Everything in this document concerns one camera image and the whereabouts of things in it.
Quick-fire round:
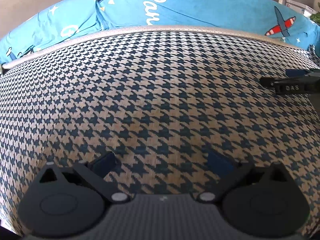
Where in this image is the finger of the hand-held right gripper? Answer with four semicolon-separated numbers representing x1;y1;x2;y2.
286;68;320;78
259;76;320;96

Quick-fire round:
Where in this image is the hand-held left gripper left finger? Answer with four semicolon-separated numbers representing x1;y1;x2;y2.
32;151;134;205

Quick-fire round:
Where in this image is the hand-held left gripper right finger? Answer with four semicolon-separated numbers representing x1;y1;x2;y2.
196;151;292;204

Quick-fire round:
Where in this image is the white chest freezer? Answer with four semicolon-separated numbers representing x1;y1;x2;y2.
285;0;316;15

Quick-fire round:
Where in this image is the houndstooth sofa seat cushion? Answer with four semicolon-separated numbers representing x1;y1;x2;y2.
0;25;320;240

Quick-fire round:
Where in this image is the blue printed pillow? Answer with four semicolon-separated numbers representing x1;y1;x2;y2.
0;0;320;67

